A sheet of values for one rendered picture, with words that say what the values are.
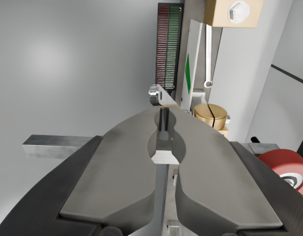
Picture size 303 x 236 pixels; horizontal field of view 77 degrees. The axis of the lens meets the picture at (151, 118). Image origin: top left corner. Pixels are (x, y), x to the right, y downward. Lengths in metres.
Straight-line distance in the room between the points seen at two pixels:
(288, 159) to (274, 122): 0.22
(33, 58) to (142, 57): 0.64
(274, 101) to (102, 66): 0.92
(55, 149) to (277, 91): 0.49
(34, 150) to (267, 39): 0.54
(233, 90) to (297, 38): 0.17
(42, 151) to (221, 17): 0.33
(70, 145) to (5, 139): 1.47
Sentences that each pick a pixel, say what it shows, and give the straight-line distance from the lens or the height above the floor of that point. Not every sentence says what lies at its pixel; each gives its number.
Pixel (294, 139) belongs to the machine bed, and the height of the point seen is 0.78.
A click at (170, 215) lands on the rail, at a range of 0.75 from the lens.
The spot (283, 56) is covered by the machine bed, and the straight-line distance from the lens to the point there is 0.54.
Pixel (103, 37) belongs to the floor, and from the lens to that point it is 1.15.
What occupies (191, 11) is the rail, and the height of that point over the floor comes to 0.70.
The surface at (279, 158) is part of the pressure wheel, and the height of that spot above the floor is 0.89.
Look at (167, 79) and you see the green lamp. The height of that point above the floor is 0.70.
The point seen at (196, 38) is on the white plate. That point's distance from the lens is 0.32.
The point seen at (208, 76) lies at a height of 0.71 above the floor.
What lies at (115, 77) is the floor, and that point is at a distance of 1.19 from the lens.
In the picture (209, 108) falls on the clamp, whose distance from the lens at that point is 0.31.
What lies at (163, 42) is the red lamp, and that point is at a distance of 0.40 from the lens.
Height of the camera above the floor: 1.10
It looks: 60 degrees down
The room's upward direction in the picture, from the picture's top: 176 degrees counter-clockwise
